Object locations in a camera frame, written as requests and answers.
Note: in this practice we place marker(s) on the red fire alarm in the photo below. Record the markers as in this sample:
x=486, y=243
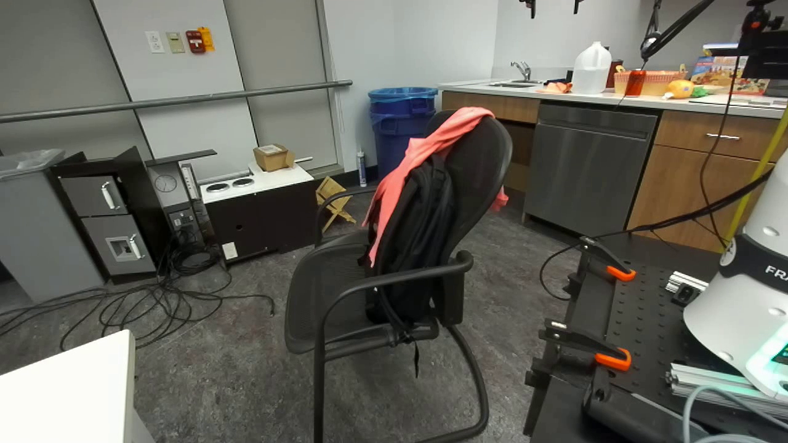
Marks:
x=199, y=40

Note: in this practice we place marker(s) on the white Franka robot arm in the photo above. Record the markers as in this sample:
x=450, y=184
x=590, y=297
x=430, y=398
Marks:
x=739, y=310

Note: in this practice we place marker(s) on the black computer tower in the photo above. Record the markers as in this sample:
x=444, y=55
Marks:
x=106, y=216

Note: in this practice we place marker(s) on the white table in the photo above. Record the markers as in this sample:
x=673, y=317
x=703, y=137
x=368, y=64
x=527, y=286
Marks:
x=65, y=393

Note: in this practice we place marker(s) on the chrome faucet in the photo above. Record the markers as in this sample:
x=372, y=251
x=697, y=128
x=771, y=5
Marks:
x=518, y=69

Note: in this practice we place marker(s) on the steel dishwasher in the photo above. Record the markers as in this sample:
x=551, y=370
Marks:
x=591, y=168

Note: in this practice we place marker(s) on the small aluminium extrusion piece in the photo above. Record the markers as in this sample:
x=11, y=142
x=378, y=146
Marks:
x=686, y=286

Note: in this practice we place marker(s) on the wooden kitchen counter cabinet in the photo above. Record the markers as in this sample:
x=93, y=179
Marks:
x=697, y=184

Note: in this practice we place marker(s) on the blue recycling bin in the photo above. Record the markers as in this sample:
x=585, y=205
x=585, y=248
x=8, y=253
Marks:
x=398, y=114

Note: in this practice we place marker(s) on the white spray bottle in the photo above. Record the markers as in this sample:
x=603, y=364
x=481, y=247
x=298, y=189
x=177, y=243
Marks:
x=362, y=171

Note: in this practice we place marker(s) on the pink cloth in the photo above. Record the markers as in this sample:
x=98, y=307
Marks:
x=395, y=187

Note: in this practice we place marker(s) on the beige wall plate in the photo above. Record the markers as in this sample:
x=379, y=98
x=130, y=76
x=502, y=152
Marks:
x=175, y=41

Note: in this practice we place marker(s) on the yellow toy fruit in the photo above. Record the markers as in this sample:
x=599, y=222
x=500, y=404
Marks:
x=677, y=83

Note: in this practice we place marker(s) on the wooden tray box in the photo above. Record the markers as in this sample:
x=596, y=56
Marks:
x=660, y=82

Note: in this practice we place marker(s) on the aluminium extrusion bar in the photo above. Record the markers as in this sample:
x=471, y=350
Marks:
x=714, y=380

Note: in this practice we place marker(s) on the black camera on tripod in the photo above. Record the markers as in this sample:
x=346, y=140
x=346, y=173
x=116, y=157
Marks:
x=763, y=45

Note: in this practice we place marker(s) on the black mounting breadboard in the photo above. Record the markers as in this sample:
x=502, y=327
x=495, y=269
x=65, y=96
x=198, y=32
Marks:
x=649, y=320

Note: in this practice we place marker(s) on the white plastic jug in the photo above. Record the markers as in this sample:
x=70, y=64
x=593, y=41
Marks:
x=591, y=69

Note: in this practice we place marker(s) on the white top toy stove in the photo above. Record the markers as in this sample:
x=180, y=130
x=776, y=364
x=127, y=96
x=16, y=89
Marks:
x=260, y=209

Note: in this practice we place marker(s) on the small cardboard box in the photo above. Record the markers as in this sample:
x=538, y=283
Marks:
x=273, y=155

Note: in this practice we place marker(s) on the red bottle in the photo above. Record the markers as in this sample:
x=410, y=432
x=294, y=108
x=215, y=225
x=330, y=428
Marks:
x=633, y=82

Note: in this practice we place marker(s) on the white light switch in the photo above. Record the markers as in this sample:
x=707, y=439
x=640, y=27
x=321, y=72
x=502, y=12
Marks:
x=153, y=40

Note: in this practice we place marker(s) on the black backpack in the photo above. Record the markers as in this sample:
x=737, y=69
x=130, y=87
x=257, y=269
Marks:
x=414, y=237

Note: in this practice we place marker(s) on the black mesh chair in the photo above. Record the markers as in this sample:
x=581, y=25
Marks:
x=327, y=279

